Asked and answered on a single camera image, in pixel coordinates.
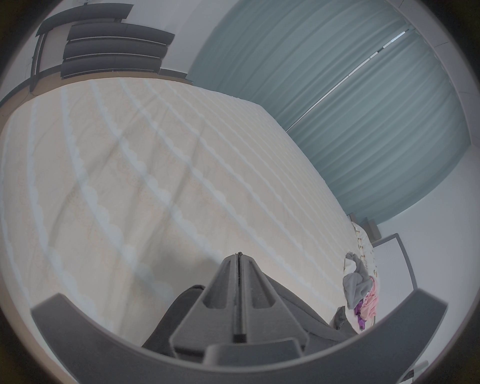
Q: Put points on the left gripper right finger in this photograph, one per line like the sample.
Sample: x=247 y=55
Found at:
x=262 y=318

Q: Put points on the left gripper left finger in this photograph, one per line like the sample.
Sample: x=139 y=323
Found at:
x=219 y=318

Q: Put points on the black T-shirt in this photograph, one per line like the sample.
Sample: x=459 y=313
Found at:
x=168 y=330

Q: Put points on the bed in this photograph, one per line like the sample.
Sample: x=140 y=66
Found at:
x=168 y=168

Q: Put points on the purple garment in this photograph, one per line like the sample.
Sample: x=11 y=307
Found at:
x=360 y=318

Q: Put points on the grey garment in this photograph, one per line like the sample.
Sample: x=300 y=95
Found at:
x=356 y=288

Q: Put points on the white garment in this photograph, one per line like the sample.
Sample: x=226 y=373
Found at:
x=349 y=265

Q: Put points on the pink garment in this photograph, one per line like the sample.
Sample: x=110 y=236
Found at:
x=371 y=303

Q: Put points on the white printed pillow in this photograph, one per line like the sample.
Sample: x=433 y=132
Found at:
x=365 y=243

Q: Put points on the grey bedside table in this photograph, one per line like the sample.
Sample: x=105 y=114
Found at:
x=373 y=228

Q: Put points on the blue-green curtain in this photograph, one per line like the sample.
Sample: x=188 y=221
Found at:
x=393 y=131
x=292 y=56

